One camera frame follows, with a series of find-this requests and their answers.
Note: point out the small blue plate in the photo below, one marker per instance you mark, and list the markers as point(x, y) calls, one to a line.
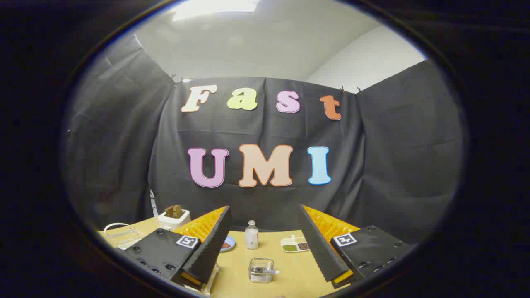
point(228, 243)

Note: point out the clear bottle with white contents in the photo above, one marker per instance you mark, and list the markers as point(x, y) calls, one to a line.
point(251, 238)

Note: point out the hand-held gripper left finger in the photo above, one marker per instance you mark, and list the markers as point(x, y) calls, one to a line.
point(209, 248)

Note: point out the black backdrop cloth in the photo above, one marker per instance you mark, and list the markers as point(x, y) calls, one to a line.
point(265, 132)

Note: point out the brown bread slice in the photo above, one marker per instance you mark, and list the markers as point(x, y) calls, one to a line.
point(174, 211)

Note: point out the white divided dish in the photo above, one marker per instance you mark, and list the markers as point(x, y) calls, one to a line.
point(294, 245)

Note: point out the white toaster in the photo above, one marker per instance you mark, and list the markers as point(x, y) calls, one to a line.
point(170, 220)

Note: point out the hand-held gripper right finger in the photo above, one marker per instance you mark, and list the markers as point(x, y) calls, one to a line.
point(319, 248)

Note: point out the ceiling light panel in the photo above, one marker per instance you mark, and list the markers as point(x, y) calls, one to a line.
point(215, 8)

